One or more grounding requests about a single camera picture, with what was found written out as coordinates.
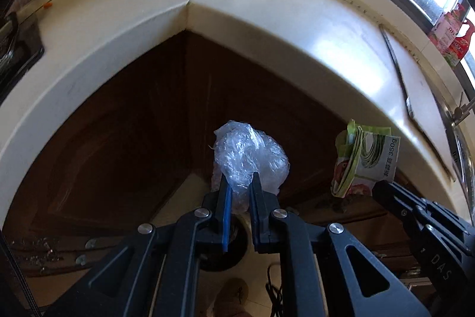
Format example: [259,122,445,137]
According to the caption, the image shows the black glass stove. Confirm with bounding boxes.
[0,12,45,87]

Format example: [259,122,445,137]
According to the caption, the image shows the pink soap refill pouch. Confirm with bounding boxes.
[428,3,466,58]

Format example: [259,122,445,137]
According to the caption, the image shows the steel faucet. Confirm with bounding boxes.
[451,92,475,124]

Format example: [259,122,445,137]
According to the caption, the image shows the green food packet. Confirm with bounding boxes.
[331,119,400,198]

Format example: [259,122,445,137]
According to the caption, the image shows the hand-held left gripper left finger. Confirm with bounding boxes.
[45,174,234,317]

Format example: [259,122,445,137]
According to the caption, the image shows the red spray bottle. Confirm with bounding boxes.
[443,19,475,68]

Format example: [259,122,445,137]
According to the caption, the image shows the beige trash can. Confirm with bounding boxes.
[197,215,248,271]

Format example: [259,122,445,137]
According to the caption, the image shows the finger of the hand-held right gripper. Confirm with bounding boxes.
[391,182,475,258]
[373,181,475,303]

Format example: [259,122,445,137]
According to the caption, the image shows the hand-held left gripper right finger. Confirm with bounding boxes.
[248,172,431,317]

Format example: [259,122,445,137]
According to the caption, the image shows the steel sink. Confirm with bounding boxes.
[432,90,475,214]

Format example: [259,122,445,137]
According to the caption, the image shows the brown cardboard sheet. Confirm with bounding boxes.
[379,23,457,182]

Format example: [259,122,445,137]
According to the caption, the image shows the clear plastic bag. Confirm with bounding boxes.
[211,120,291,215]

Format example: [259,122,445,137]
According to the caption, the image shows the black cable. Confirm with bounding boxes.
[265,265,284,317]

